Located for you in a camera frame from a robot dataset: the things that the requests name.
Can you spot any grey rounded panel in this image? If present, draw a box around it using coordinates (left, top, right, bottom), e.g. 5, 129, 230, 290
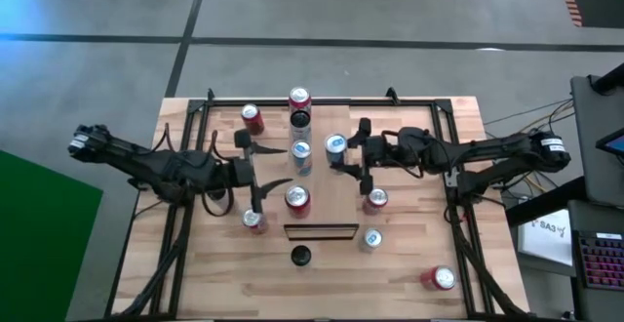
569, 74, 624, 208

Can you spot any black pole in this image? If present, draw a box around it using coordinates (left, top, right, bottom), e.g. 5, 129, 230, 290
587, 61, 624, 95

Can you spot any red Fanta strawberry can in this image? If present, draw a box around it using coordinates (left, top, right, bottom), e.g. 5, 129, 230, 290
288, 86, 313, 116
361, 186, 390, 217

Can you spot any red soda can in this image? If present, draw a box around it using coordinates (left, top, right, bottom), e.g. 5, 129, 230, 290
420, 264, 457, 293

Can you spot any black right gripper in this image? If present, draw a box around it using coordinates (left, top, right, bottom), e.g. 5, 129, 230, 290
330, 116, 399, 197

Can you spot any white SA3 paper sign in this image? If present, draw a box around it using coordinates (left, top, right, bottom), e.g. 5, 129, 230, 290
516, 208, 575, 268

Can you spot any tablet screen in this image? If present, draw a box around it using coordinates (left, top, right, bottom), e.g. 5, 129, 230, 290
595, 127, 624, 157

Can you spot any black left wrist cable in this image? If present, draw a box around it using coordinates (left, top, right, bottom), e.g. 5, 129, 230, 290
201, 129, 236, 219

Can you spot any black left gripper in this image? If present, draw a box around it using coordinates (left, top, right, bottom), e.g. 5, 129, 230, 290
226, 129, 293, 215

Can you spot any red Coca-Cola Star Wars can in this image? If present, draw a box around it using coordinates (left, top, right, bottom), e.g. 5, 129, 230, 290
241, 208, 269, 236
241, 102, 266, 137

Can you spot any black aluminium table frame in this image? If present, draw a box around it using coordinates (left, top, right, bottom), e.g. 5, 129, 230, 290
114, 98, 526, 319

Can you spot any backlit keyboard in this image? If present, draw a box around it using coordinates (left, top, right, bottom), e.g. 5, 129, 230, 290
573, 230, 624, 293

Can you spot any grey side desk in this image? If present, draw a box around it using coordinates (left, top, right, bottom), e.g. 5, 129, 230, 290
567, 198, 624, 322

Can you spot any blue silver Red Bull can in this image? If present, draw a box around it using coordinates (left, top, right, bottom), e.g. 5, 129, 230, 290
359, 227, 384, 256
291, 140, 314, 178
324, 133, 349, 167

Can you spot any green floor mat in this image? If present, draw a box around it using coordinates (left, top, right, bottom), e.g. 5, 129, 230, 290
0, 148, 104, 322

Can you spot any wooden shelf with black frame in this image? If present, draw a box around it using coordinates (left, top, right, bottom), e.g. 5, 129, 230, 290
283, 102, 361, 242

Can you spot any black desk edge bar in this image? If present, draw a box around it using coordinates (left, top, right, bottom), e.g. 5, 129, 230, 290
505, 175, 589, 228

